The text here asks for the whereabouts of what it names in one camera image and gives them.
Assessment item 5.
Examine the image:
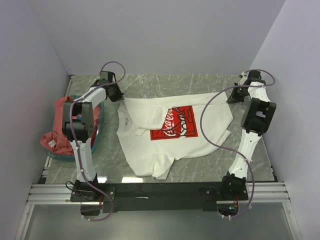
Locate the red t-shirt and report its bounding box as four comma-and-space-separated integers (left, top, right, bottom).
40, 96, 101, 156

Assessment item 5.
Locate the teal plastic basket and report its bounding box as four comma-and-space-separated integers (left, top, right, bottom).
44, 95, 104, 162

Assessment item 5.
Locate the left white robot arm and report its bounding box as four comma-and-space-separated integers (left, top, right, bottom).
61, 71, 124, 201

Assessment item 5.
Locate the black base beam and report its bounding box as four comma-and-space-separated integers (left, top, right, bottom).
70, 182, 249, 213

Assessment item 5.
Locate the white Coca-Cola t-shirt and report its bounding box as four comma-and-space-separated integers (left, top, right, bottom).
116, 93, 233, 180

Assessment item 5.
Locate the aluminium frame rail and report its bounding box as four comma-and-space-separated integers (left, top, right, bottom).
26, 182, 291, 205

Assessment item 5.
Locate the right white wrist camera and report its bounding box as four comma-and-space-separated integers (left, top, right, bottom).
238, 72, 247, 85

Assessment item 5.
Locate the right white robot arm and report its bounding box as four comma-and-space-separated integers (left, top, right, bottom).
219, 69, 277, 200

